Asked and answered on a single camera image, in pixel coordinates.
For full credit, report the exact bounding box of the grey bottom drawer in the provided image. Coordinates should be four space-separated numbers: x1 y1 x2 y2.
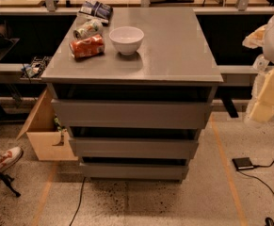
79 163 188 181

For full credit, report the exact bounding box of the cardboard box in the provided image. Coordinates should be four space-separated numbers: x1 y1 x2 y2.
16 89 77 161

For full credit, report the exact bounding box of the orange soda can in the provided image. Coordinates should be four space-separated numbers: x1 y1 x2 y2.
69 35 105 59

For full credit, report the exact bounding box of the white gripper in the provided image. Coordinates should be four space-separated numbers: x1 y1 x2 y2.
242 25 274 123

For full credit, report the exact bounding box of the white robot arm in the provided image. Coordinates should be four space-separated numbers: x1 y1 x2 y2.
242 15 274 126

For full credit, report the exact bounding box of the blue chip bag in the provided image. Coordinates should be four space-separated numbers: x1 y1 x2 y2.
79 0 113 24

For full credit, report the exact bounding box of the grey drawer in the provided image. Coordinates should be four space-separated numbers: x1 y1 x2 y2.
69 137 199 159
79 163 188 181
52 99 211 129

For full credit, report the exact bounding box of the black floor cable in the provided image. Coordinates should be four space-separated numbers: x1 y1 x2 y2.
68 176 87 226

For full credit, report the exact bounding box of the grey drawer cabinet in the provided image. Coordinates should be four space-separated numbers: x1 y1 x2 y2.
40 6 224 184

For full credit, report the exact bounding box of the black tripod leg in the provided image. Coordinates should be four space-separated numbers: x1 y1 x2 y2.
0 172 21 198

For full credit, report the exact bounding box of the white orange sneaker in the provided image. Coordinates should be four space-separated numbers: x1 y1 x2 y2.
0 147 24 172

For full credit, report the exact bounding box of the clear hand sanitizer bottle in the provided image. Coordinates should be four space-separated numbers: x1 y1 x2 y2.
252 54 269 72

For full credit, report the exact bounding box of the circuit board clutter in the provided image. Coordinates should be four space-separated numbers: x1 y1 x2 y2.
22 56 51 79

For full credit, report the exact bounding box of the white bowl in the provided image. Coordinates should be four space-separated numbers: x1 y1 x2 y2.
109 26 144 56

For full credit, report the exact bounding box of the black pedal cable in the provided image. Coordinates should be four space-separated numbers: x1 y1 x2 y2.
237 142 274 226

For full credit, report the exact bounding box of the green white soda can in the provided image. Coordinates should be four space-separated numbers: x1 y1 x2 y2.
73 19 103 40

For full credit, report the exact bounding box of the black foot pedal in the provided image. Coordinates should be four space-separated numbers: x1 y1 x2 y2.
232 157 254 170

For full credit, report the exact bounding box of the grey top drawer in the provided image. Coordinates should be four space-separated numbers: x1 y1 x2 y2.
52 99 211 129

